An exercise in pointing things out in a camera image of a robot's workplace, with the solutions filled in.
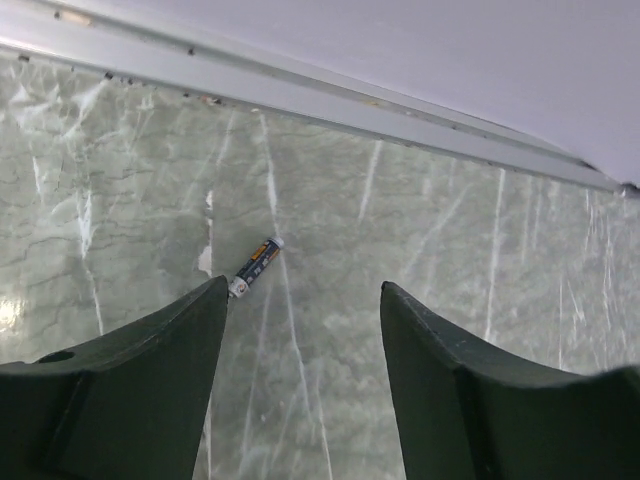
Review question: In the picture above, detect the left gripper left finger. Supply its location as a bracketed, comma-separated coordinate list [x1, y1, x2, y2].
[1, 276, 228, 479]

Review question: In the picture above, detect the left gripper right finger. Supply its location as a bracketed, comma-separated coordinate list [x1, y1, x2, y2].
[380, 282, 639, 479]

